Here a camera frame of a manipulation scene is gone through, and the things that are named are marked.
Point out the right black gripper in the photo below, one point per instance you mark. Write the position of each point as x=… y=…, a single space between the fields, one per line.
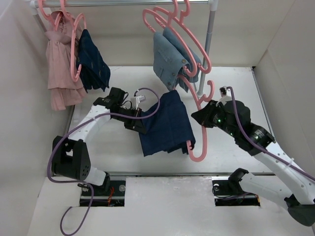
x=205 y=117

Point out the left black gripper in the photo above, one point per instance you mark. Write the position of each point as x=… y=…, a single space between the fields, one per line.
x=136 y=124

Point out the dark blue denim trousers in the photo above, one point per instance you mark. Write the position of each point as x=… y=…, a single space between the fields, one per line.
x=169 y=129

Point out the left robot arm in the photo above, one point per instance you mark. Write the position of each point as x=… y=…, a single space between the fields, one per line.
x=70 y=155

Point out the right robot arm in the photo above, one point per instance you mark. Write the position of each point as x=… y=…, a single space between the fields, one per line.
x=296 y=193

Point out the dark denim garment on hanger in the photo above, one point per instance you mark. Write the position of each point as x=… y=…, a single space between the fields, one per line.
x=95 y=73

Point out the pink hanger left light jeans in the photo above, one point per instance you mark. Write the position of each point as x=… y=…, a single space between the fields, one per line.
x=165 y=18

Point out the pink hanger with dress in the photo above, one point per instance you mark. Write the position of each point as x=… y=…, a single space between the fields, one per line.
x=54 y=19

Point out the pink pleated dress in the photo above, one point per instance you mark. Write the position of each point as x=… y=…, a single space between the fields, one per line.
x=64 y=91

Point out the light blue jeans left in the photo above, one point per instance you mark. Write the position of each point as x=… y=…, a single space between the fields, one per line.
x=167 y=61

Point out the light blue jeans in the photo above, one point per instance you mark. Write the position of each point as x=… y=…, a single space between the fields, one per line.
x=167 y=61
x=170 y=36

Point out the light blue jeans right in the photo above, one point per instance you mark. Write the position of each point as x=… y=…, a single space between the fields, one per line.
x=170 y=36

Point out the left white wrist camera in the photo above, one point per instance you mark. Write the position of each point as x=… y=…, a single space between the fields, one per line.
x=136 y=100

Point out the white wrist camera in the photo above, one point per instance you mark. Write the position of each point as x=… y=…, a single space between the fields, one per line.
x=136 y=100
x=225 y=96

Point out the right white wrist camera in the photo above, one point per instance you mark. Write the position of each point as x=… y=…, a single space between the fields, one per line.
x=225 y=96

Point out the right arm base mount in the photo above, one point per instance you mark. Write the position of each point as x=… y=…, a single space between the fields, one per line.
x=226 y=196

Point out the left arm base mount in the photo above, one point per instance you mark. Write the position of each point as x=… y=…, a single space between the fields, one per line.
x=114 y=196

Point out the white clothes rack frame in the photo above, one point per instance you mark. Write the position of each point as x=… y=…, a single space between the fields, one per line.
x=205 y=67

